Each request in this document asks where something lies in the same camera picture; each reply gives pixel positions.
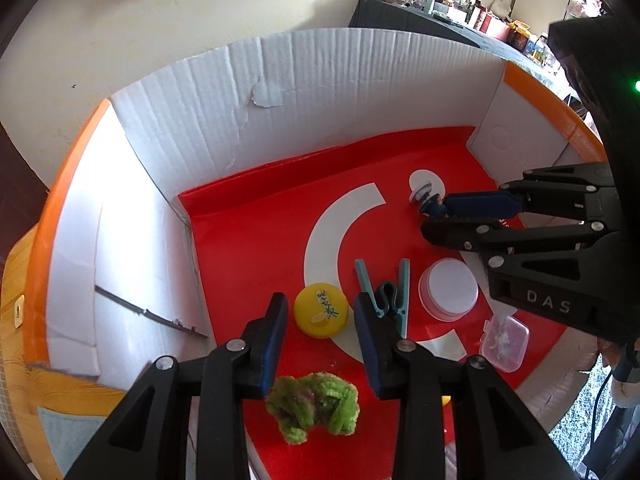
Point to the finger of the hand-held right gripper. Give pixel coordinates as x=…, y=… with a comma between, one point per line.
x=460, y=235
x=480, y=205

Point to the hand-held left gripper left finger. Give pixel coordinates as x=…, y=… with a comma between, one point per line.
x=272, y=350

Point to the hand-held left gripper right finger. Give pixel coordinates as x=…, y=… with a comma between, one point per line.
x=371, y=350

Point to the small cartoon figurine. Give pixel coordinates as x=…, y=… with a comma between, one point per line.
x=432, y=206

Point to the white round lid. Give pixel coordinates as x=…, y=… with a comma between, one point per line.
x=447, y=290

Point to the yellow bottle cap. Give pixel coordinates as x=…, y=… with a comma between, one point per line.
x=320, y=312

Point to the teal clothespin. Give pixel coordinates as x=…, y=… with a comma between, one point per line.
x=402, y=290

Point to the small clear plastic box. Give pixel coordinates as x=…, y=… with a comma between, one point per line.
x=505, y=344

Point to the orange and white cardboard box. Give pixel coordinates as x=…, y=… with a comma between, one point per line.
x=300, y=85

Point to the green fuzzy toy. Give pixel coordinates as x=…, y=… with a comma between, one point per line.
x=320, y=405

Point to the red box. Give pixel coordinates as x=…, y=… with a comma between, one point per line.
x=495, y=27

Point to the side table with dark cloth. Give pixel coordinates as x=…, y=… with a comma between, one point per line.
x=400, y=15

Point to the blue towel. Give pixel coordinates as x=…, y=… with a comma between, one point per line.
x=65, y=442

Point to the dark brown door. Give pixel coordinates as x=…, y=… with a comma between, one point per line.
x=15, y=200

